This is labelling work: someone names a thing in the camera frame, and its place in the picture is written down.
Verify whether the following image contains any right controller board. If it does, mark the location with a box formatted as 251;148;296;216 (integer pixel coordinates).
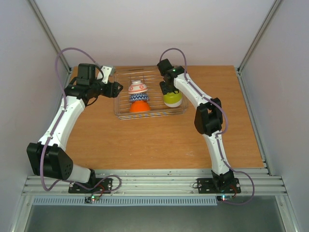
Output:
217;195;233;202

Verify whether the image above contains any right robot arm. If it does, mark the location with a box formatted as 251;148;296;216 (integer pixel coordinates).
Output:
157;59;234;193

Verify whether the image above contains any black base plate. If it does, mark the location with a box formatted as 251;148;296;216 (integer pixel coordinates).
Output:
68;178;113;194
197;178;241;194

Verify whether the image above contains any blue patterned bowl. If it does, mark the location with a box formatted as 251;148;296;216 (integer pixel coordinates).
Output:
129;93;149;102

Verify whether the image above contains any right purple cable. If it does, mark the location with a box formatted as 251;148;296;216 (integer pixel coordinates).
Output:
159;47;255;206

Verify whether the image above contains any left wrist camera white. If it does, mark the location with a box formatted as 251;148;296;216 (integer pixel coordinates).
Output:
97;66;115;84

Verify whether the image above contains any grey slotted cable duct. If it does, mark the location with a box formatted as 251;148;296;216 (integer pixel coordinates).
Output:
32;196;217;206

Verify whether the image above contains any controller board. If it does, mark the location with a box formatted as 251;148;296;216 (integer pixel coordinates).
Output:
217;195;233;202
84;196;100;203

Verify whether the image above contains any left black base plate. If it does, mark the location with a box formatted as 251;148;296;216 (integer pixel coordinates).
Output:
68;178;113;194

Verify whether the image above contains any white bowl orange outside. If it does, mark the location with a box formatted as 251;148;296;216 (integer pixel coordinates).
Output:
129;101;151;113

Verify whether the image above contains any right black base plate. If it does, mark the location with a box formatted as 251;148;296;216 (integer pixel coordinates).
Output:
197;178;241;194

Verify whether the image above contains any yellow bowl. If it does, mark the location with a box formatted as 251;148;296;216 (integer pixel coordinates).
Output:
163;92;182;108

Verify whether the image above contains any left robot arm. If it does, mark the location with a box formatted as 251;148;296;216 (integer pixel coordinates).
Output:
27;63;123;192

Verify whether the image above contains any wire dish rack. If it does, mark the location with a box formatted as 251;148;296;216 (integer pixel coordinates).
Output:
113;66;188;120

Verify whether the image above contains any red patterned bowl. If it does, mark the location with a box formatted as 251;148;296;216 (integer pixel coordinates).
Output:
128;80;148;94

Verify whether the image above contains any left controller board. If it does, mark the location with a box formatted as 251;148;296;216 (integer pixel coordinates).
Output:
84;196;100;203

